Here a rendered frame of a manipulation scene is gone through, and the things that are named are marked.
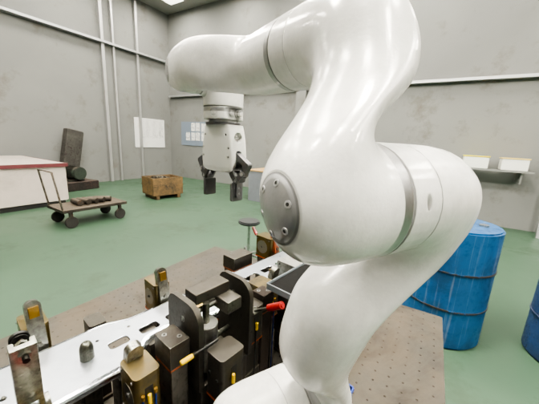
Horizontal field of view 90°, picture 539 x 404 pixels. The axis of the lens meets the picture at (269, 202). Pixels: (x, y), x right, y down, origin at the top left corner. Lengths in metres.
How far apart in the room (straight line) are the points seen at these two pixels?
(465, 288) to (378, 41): 2.46
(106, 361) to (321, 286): 0.69
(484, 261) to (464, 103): 5.44
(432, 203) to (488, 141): 7.40
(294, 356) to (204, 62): 0.43
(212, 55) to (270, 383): 0.51
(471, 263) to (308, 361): 2.27
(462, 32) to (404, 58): 7.72
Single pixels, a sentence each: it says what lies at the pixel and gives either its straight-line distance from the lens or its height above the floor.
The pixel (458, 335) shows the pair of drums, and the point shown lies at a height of 0.15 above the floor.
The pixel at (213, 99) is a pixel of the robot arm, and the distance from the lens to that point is 0.58.
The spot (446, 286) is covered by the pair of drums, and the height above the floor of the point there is 0.54.
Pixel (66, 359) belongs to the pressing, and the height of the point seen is 1.00.
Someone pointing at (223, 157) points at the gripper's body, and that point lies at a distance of 0.58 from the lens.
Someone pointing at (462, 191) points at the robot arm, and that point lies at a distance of 0.27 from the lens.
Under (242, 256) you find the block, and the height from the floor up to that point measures 1.03.
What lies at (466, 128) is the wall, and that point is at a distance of 7.60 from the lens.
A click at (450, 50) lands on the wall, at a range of 7.87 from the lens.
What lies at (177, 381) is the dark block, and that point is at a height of 1.02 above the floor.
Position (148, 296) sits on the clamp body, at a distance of 1.14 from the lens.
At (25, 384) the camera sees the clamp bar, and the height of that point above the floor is 1.14.
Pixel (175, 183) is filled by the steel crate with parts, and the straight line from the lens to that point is 7.48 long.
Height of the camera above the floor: 1.57
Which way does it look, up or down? 13 degrees down
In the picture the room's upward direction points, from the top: 3 degrees clockwise
